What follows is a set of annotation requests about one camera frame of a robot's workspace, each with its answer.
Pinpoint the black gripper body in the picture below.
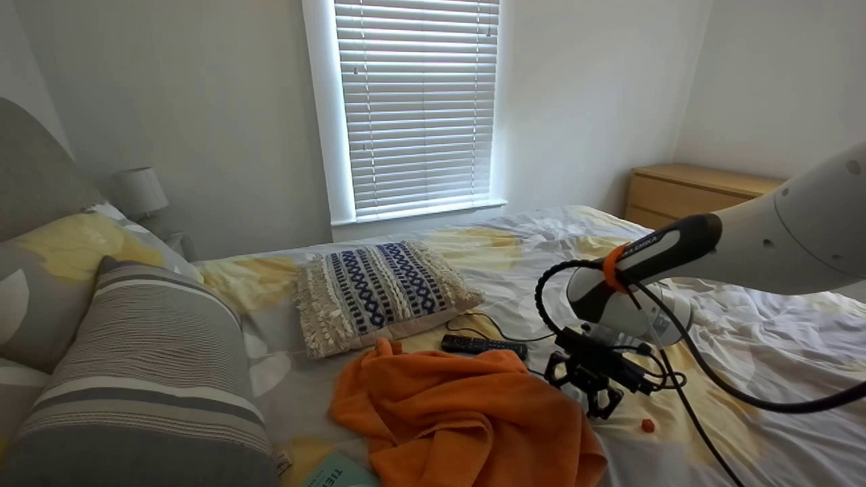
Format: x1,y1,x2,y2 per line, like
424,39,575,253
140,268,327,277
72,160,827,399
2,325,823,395
544,327,657,399

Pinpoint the thin black cable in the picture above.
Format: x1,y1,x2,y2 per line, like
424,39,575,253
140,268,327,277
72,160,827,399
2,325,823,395
619,341,692,399

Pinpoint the black remote control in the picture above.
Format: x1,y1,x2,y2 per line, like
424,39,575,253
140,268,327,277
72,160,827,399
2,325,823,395
437,331,529,363

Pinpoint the orange cloth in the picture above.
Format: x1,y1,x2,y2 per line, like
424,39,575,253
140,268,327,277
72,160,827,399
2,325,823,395
327,336,608,487

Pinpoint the wooden dresser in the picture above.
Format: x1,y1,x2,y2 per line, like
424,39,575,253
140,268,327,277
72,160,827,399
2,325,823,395
621,160,787,231

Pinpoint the woven blue patterned cushion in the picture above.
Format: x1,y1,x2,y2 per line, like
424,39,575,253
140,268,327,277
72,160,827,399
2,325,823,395
295,238,485,363

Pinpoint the white window blind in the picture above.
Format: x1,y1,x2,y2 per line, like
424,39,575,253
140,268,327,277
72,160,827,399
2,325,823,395
332,0,504,218

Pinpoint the grey striped pillow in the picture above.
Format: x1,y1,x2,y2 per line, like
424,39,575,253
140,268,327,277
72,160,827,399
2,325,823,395
0,253,282,487

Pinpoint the grey bedside lamp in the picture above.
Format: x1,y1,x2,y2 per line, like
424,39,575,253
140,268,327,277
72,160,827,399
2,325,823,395
105,165,172,225

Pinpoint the grey yellow floral pillow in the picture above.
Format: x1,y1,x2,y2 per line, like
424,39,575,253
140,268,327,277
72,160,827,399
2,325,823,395
0,353,52,442
0,199,206,373

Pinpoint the grey headboard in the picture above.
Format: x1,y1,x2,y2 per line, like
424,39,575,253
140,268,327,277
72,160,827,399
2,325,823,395
0,95,105,245

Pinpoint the orange cable strap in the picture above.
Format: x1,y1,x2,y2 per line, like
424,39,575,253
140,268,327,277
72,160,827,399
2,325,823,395
601,244,632,292

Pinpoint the white window frame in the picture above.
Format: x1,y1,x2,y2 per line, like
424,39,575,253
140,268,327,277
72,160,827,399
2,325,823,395
299,0,509,226

